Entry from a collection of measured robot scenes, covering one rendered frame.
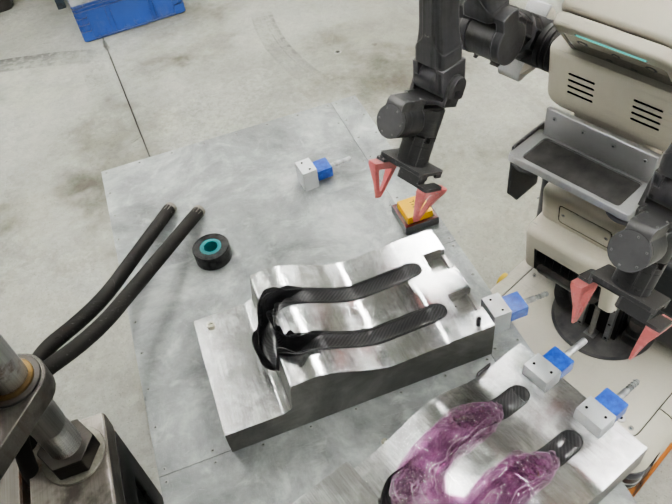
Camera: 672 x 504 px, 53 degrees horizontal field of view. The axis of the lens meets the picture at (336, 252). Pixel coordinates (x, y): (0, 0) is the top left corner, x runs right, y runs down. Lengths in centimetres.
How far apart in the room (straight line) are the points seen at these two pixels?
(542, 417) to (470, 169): 180
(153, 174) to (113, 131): 167
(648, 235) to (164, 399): 87
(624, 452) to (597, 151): 52
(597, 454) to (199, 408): 68
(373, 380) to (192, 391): 35
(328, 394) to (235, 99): 240
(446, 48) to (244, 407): 68
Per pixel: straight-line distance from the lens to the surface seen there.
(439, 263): 135
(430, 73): 117
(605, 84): 126
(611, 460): 117
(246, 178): 168
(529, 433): 116
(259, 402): 120
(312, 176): 159
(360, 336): 122
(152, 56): 392
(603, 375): 194
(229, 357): 126
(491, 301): 130
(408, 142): 120
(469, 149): 296
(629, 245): 95
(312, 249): 148
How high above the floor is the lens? 188
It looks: 47 degrees down
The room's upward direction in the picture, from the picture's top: 9 degrees counter-clockwise
